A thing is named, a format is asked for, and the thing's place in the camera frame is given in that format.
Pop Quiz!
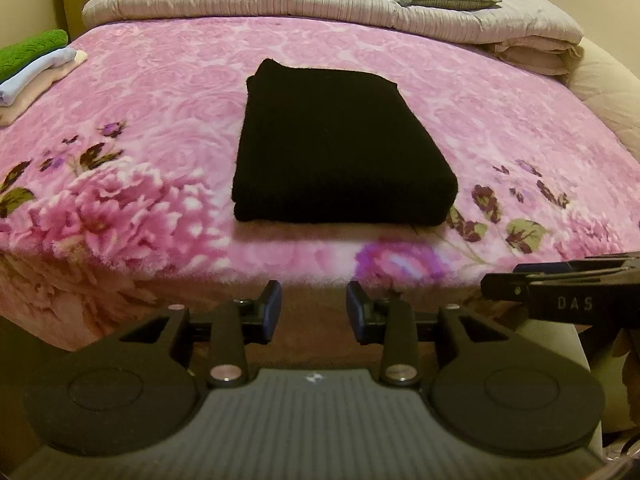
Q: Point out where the beige folded cloth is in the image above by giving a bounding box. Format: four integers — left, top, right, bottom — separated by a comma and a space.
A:
0, 49, 90, 128

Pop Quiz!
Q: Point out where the black knit garment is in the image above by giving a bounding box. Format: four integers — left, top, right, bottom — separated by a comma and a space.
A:
231, 58, 460, 226

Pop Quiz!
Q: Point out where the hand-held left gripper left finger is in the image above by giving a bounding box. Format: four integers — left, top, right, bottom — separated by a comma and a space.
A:
117, 280, 283, 388

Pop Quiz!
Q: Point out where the cream bolster pillow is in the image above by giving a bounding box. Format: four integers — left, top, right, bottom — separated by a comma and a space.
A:
567, 37, 640, 153

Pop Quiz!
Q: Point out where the light blue folded cloth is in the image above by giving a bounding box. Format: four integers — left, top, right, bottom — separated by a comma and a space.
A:
0, 47, 81, 106

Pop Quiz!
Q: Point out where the green folded cloth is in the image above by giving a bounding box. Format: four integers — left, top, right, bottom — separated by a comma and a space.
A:
0, 29, 69, 83

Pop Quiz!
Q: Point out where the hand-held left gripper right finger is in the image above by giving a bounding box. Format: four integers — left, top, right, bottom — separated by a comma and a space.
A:
346, 281, 508, 388

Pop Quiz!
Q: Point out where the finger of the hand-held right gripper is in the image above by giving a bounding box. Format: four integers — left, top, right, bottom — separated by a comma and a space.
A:
481, 254, 640, 306

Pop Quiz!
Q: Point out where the beige folded blanket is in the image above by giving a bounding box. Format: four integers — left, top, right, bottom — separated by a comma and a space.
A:
480, 40, 586, 78

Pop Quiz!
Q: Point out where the pink floral blanket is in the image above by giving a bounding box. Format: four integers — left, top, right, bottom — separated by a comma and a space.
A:
0, 15, 640, 353

